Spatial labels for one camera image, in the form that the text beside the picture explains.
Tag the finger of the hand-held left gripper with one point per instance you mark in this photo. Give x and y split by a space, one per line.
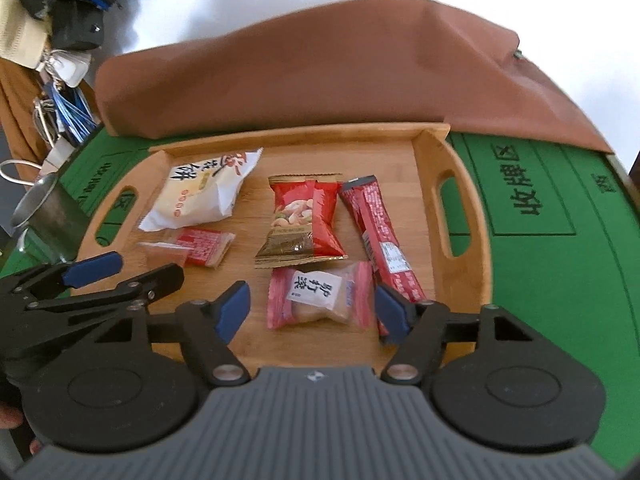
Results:
160 277
95 266

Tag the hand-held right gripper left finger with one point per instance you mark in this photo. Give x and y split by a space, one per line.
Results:
235 310

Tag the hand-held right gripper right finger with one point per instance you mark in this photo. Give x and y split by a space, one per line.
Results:
392 312

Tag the red stick sachet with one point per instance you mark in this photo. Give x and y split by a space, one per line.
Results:
372 215
385 285

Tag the pink candy packet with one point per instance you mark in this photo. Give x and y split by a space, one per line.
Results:
320 295

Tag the white pastry packet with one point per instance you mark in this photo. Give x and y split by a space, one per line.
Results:
200 195

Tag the red nut packet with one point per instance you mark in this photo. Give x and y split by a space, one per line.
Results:
300 210

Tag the wooden tray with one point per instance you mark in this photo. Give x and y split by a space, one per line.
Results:
300 165

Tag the person's left hand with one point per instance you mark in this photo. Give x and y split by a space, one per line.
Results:
9 416

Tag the metal cup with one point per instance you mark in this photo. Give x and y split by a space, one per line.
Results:
45 220

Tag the white tote bag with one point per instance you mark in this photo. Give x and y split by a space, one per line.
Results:
57 152

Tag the orange coat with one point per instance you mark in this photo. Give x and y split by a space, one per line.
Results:
17 115

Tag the white handbag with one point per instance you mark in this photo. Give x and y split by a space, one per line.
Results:
65 67

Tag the black hanging bag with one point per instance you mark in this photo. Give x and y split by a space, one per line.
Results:
75 25

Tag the brown cloth bag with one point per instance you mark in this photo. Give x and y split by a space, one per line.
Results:
325 70

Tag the beige woven hat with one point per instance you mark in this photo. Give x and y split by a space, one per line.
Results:
20 25

